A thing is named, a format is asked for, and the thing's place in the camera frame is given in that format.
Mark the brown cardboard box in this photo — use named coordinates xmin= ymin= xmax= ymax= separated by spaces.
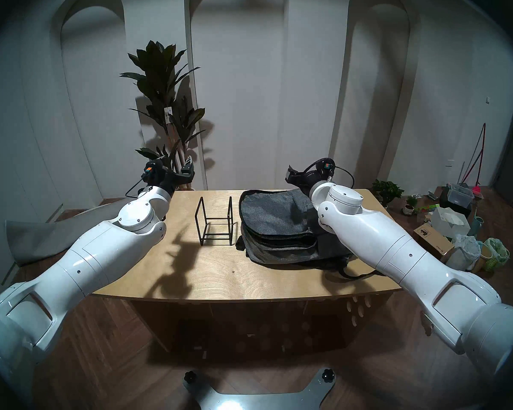
xmin=413 ymin=223 xmax=454 ymax=264

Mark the clear plastic storage container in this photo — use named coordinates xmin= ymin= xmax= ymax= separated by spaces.
xmin=447 ymin=183 xmax=474 ymax=208

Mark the rolled grey mat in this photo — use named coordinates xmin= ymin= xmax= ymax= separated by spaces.
xmin=5 ymin=192 xmax=148 ymax=267

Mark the black wire book stand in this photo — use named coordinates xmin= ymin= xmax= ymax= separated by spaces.
xmin=195 ymin=196 xmax=235 ymax=246

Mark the tall dark leafy plant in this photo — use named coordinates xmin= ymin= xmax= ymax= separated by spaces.
xmin=120 ymin=41 xmax=206 ymax=187

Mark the bushy small green plant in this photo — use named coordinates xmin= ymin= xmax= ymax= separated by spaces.
xmin=371 ymin=179 xmax=404 ymax=209

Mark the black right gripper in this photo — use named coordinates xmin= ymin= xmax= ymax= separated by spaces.
xmin=286 ymin=157 xmax=336 ymax=193

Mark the green mesh bag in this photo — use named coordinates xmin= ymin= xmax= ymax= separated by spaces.
xmin=482 ymin=237 xmax=510 ymax=272

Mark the black storage box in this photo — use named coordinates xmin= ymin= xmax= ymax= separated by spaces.
xmin=438 ymin=187 xmax=473 ymax=217

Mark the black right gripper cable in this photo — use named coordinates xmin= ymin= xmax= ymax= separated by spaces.
xmin=304 ymin=157 xmax=355 ymax=187

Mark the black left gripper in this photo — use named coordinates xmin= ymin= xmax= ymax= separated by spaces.
xmin=142 ymin=155 xmax=196 ymax=193

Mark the tan bucket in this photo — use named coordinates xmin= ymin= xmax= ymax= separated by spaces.
xmin=472 ymin=243 xmax=492 ymax=274

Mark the grey and black backpack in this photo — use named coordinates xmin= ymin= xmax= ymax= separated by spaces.
xmin=236 ymin=189 xmax=385 ymax=279

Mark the white plastic bag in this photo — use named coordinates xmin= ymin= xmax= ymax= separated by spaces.
xmin=445 ymin=234 xmax=483 ymax=275

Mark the light wooden table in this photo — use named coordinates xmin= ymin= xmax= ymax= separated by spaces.
xmin=92 ymin=189 xmax=402 ymax=354

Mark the white open box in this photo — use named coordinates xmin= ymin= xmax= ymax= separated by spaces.
xmin=431 ymin=206 xmax=471 ymax=239

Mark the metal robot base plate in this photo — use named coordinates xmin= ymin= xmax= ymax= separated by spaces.
xmin=183 ymin=369 xmax=336 ymax=410

